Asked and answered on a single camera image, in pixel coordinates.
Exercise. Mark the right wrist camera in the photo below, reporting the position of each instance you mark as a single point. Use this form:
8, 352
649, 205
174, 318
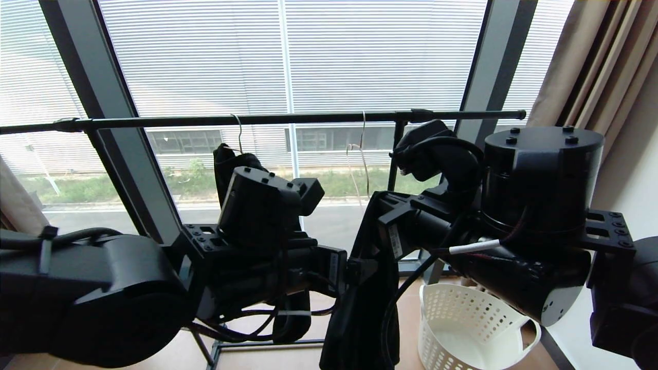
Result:
426, 154

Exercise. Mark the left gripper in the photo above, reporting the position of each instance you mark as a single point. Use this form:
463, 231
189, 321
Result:
267, 277

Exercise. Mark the black garment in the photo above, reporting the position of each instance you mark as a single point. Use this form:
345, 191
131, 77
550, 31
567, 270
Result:
226, 164
360, 318

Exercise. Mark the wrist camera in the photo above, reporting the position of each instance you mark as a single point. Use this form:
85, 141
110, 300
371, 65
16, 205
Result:
308, 192
426, 154

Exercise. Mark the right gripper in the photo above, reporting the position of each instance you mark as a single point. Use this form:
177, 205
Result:
524, 282

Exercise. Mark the pink clothes hanger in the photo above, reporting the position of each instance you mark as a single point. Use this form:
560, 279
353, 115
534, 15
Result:
239, 133
364, 154

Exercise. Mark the black clothes rack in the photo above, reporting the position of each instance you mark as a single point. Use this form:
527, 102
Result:
308, 118

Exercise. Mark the window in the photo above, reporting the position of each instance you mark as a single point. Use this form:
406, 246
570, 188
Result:
493, 67

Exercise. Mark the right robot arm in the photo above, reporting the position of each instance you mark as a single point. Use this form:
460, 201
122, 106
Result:
540, 174

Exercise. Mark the white laundry basket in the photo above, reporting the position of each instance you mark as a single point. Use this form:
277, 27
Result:
473, 339

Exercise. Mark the beige curtain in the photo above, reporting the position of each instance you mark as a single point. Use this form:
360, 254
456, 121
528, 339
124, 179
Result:
591, 61
15, 205

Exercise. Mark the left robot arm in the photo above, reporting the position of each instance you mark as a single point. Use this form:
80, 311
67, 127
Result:
103, 298

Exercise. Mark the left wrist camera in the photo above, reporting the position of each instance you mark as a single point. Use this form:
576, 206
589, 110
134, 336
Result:
308, 192

